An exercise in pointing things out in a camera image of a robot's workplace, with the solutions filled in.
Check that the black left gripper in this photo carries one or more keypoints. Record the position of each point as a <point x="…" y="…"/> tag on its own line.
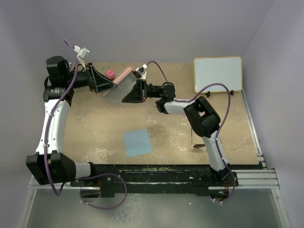
<point x="97" y="82"/>

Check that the aluminium frame rail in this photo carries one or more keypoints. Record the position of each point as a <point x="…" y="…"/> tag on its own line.
<point x="257" y="177"/>

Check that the pink glasses case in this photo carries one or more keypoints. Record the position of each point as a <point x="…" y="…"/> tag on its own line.
<point x="125" y="82"/>

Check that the gold aviator sunglasses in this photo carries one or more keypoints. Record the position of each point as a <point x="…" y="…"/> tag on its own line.
<point x="196" y="141"/>

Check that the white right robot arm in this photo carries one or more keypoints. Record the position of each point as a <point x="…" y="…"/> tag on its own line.
<point x="203" y="119"/>

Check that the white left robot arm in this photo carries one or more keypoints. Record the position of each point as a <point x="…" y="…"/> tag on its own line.
<point x="49" y="164"/>

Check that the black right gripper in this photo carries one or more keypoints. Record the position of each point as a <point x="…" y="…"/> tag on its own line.
<point x="139" y="93"/>

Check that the blue cleaning cloth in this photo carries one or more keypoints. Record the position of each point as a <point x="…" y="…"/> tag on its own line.
<point x="137" y="143"/>

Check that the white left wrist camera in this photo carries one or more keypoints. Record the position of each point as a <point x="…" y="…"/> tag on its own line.
<point x="81" y="54"/>

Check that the small whiteboard wooden frame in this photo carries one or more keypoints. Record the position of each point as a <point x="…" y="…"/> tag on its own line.
<point x="225" y="70"/>

